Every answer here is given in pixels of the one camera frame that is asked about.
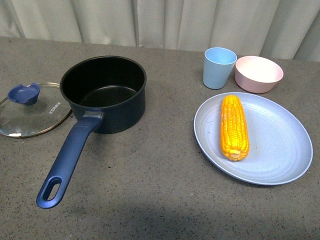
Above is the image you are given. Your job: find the yellow corn cob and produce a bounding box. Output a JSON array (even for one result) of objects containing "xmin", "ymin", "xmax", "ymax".
[{"xmin": 220, "ymin": 95, "xmax": 250, "ymax": 161}]

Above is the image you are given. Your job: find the glass lid blue knob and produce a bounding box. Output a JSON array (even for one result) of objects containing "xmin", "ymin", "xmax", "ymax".
[{"xmin": 0, "ymin": 82, "xmax": 71, "ymax": 138}]

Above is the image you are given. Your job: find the dark blue saucepan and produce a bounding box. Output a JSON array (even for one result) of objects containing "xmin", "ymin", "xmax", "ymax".
[{"xmin": 36, "ymin": 56, "xmax": 147, "ymax": 209}]

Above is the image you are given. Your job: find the light blue cup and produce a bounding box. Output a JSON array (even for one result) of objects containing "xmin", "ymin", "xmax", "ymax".
[{"xmin": 202, "ymin": 47, "xmax": 238, "ymax": 90}]

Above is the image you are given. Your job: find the pink bowl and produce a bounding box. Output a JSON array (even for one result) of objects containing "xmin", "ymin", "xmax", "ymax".
[{"xmin": 235, "ymin": 56, "xmax": 284, "ymax": 94}]

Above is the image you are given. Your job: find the light blue plate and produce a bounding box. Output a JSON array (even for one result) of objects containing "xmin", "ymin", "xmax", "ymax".
[{"xmin": 193, "ymin": 92, "xmax": 313, "ymax": 186}]

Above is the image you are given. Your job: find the white curtain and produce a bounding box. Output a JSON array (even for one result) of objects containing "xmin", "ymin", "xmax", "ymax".
[{"xmin": 0, "ymin": 0, "xmax": 320, "ymax": 62}]

